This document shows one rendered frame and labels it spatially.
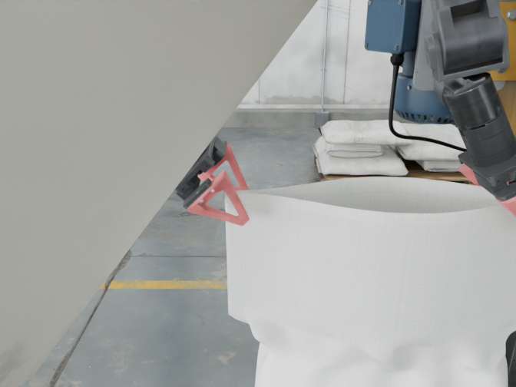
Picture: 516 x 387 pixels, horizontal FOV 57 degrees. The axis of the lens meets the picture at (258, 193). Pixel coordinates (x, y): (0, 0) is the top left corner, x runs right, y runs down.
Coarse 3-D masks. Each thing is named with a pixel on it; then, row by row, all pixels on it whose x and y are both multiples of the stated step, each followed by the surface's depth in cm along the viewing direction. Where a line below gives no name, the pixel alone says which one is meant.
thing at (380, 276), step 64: (256, 192) 66; (320, 192) 70; (384, 192) 72; (448, 192) 69; (256, 256) 68; (320, 256) 64; (384, 256) 60; (448, 256) 61; (512, 256) 65; (256, 320) 71; (320, 320) 67; (384, 320) 64; (448, 320) 65; (512, 320) 69; (256, 384) 77; (320, 384) 67; (384, 384) 67; (448, 384) 67
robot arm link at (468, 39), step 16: (432, 0) 57; (448, 0) 54; (464, 0) 54; (480, 0) 54; (496, 0) 53; (432, 16) 59; (448, 16) 54; (464, 16) 55; (480, 16) 54; (496, 16) 53; (432, 32) 59; (448, 32) 54; (464, 32) 54; (480, 32) 54; (496, 32) 53; (448, 48) 55; (464, 48) 54; (480, 48) 54; (496, 48) 54; (448, 64) 56; (464, 64) 56
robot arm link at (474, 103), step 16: (448, 80) 62; (464, 80) 57; (480, 80) 56; (448, 96) 58; (464, 96) 57; (480, 96) 56; (496, 96) 57; (464, 112) 58; (480, 112) 57; (496, 112) 57; (464, 128) 59
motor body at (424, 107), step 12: (408, 60) 89; (408, 72) 89; (396, 84) 92; (408, 84) 88; (396, 96) 92; (408, 96) 88; (420, 96) 87; (432, 96) 86; (396, 108) 93; (408, 108) 89; (420, 108) 88; (432, 108) 86; (444, 108) 86; (408, 120) 91; (420, 120) 89; (432, 120) 88; (444, 120) 87
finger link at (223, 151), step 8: (216, 144) 65; (224, 144) 68; (216, 152) 64; (224, 152) 65; (232, 152) 70; (216, 160) 64; (224, 160) 70; (232, 160) 70; (216, 168) 70; (232, 168) 70; (200, 176) 70; (208, 176) 70; (240, 176) 70; (240, 184) 71
